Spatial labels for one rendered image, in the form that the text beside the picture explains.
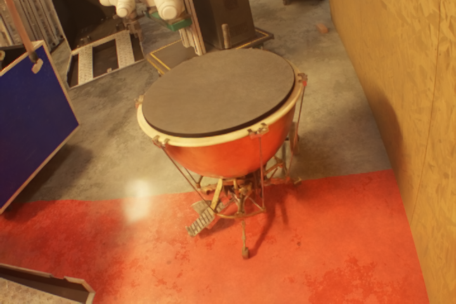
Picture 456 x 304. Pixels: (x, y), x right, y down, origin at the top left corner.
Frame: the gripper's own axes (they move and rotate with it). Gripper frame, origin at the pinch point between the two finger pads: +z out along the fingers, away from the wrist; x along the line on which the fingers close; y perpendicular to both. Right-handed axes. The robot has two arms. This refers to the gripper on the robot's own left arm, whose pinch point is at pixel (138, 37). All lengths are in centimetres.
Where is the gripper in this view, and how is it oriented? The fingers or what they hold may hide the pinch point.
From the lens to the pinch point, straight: 287.1
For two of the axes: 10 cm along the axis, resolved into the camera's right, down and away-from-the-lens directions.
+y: -8.4, 4.5, -2.9
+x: 5.0, 4.6, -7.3
